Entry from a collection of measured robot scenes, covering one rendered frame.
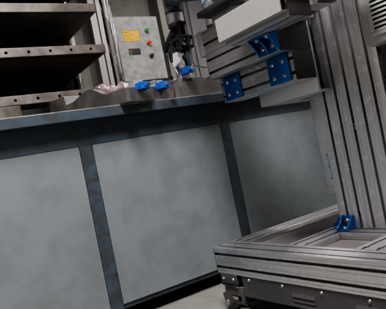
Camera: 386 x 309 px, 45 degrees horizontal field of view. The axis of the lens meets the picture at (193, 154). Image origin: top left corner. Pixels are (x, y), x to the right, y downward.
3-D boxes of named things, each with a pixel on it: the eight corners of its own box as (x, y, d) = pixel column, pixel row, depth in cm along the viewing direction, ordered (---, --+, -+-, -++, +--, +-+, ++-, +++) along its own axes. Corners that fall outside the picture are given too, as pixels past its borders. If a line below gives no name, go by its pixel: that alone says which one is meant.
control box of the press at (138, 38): (204, 243, 292) (158, 14, 292) (162, 257, 277) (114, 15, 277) (186, 241, 311) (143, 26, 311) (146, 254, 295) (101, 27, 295)
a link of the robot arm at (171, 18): (162, 18, 200) (178, 17, 204) (164, 28, 200) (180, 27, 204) (170, 11, 193) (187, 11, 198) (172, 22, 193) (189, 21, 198)
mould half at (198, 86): (226, 94, 209) (220, 64, 209) (176, 100, 195) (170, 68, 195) (173, 113, 251) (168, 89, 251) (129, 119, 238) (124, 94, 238)
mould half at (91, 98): (174, 99, 190) (169, 72, 190) (127, 102, 171) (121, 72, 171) (100, 122, 223) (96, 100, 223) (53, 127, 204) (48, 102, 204)
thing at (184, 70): (202, 72, 192) (200, 59, 192) (192, 72, 190) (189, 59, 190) (186, 79, 203) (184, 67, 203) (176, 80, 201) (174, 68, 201)
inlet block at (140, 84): (162, 87, 173) (159, 73, 173) (152, 87, 169) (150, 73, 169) (139, 95, 182) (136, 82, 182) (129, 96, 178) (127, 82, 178)
